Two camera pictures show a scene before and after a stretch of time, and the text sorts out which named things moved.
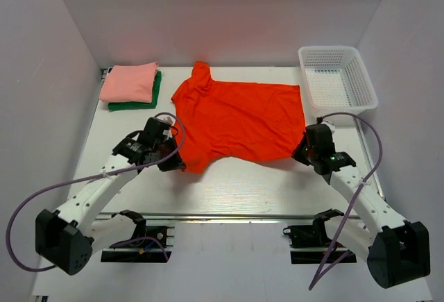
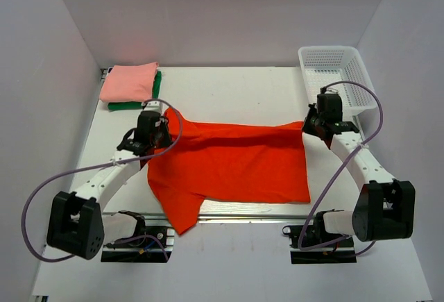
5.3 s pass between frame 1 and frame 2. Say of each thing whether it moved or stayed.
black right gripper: moved
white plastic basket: stayed
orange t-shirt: moved
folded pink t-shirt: stayed
